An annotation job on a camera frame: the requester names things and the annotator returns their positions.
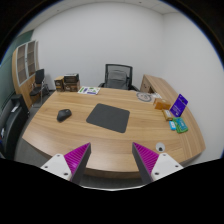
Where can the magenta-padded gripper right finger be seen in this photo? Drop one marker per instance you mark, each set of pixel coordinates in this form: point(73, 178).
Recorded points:
point(163, 164)

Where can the wooden shelf cabinet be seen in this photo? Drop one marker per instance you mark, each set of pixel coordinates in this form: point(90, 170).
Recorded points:
point(23, 86)

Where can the green box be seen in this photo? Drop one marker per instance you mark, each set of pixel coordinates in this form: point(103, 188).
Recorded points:
point(181, 125)

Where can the orange box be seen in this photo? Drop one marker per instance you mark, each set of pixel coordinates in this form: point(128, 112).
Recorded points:
point(162, 104)

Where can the dark grey mouse pad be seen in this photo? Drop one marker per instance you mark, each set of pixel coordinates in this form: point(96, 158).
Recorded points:
point(108, 117)

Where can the white printed sheet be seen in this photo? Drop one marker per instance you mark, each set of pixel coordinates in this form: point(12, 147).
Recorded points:
point(89, 90)

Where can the black computer mouse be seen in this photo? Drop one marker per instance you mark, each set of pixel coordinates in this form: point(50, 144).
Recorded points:
point(63, 115)

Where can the black cardboard box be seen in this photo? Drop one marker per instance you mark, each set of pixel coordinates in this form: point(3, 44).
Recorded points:
point(71, 78)

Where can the yellow box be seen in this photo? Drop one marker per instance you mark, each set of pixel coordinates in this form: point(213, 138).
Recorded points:
point(167, 115)

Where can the purple card box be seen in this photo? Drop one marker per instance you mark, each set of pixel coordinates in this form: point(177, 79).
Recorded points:
point(178, 105)

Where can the black mesh office chair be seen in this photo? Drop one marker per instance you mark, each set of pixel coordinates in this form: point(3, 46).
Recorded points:
point(117, 79)

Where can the black visitor chair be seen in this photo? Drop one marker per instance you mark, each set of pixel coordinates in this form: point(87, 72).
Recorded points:
point(39, 77)

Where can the wooden side desk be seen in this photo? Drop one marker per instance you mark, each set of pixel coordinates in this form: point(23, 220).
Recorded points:
point(160, 85)

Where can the black leather armchair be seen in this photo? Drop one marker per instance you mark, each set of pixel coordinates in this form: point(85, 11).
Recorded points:
point(11, 123)

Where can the wide brown cardboard box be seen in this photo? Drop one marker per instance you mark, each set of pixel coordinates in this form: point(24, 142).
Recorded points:
point(71, 87)

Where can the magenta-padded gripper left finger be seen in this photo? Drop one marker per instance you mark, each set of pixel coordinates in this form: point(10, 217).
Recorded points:
point(60, 165)

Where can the round white disc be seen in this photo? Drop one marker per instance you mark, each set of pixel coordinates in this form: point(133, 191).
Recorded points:
point(144, 97)

